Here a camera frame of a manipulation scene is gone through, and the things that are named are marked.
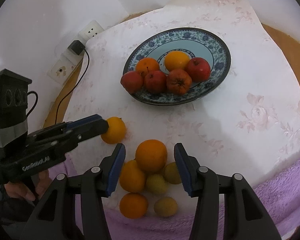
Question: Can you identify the large orange pile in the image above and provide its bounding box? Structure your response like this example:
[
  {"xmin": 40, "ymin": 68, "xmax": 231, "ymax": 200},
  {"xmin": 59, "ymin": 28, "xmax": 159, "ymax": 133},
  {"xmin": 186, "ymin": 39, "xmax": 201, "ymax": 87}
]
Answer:
[{"xmin": 101, "ymin": 116, "xmax": 127, "ymax": 145}]

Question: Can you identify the small orange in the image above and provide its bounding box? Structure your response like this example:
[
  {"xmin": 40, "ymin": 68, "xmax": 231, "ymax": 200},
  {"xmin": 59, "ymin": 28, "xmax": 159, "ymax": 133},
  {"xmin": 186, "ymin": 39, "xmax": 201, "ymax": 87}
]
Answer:
[
  {"xmin": 119, "ymin": 160, "xmax": 146, "ymax": 193},
  {"xmin": 119, "ymin": 193, "xmax": 148, "ymax": 219}
]

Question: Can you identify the small green yellow fruit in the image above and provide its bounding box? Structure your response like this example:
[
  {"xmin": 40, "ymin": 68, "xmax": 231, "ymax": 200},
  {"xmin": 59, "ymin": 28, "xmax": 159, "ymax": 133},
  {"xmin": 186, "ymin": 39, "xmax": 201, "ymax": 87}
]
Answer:
[
  {"xmin": 154, "ymin": 197, "xmax": 178, "ymax": 217},
  {"xmin": 146, "ymin": 174, "xmax": 167, "ymax": 196},
  {"xmin": 164, "ymin": 162, "xmax": 181, "ymax": 185}
]

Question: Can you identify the small red apple with stem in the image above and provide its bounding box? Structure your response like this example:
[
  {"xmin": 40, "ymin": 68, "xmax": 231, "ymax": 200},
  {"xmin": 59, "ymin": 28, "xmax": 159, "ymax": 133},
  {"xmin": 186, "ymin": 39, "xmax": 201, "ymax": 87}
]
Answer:
[{"xmin": 144, "ymin": 67, "xmax": 167, "ymax": 94}]

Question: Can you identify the large yellow orange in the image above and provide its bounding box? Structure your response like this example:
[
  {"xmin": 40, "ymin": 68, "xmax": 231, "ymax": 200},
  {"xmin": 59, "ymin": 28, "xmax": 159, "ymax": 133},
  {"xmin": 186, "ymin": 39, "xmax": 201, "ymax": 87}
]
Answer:
[{"xmin": 164, "ymin": 51, "xmax": 190, "ymax": 72}]

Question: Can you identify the person left hand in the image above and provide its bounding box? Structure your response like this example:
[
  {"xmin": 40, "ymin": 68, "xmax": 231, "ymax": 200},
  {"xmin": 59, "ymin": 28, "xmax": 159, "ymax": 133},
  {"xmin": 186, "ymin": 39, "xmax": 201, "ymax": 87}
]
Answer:
[{"xmin": 4, "ymin": 170, "xmax": 52, "ymax": 201}]

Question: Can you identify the purple fluffy towel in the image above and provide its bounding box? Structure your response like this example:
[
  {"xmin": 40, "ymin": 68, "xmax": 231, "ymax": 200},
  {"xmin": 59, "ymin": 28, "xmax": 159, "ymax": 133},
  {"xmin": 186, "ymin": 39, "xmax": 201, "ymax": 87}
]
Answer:
[{"xmin": 48, "ymin": 149, "xmax": 300, "ymax": 240}]

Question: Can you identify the black power adapter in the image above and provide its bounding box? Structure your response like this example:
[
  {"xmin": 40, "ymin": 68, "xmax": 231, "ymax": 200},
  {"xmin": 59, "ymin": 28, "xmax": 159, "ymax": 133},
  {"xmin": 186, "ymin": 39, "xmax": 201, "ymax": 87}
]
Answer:
[{"xmin": 68, "ymin": 40, "xmax": 85, "ymax": 56}]

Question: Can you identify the blue floral ceramic plate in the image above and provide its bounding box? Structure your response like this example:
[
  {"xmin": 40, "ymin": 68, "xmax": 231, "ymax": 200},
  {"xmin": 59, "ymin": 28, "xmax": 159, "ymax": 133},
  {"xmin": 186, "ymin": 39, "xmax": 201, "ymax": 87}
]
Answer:
[{"xmin": 120, "ymin": 27, "xmax": 231, "ymax": 106}]

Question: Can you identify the white coax wall plate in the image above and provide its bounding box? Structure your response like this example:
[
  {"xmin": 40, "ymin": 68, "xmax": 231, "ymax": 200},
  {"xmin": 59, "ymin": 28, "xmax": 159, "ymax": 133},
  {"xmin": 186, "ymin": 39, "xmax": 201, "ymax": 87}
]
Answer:
[{"xmin": 47, "ymin": 55, "xmax": 76, "ymax": 85}]

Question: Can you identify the black camera module on gripper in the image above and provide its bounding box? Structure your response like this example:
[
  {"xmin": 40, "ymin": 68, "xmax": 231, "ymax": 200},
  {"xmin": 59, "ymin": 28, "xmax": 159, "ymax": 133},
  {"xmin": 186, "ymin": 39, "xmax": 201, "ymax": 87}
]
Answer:
[{"xmin": 0, "ymin": 69, "xmax": 38, "ymax": 158}]

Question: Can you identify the black power cable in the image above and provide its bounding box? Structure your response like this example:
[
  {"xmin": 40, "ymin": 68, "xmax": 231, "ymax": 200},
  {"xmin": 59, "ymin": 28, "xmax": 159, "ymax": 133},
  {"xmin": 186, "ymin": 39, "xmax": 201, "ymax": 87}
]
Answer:
[{"xmin": 55, "ymin": 48, "xmax": 90, "ymax": 125}]

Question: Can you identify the white wall socket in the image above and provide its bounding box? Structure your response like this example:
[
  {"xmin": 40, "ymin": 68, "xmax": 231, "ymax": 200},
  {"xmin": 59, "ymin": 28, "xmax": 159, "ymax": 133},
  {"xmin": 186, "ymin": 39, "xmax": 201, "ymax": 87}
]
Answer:
[{"xmin": 78, "ymin": 20, "xmax": 104, "ymax": 41}]

